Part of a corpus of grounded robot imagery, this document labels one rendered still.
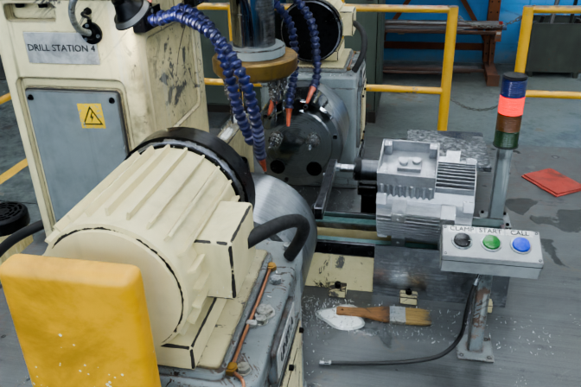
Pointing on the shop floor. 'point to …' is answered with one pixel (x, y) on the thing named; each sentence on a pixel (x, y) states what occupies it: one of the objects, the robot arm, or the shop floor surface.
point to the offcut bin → (555, 42)
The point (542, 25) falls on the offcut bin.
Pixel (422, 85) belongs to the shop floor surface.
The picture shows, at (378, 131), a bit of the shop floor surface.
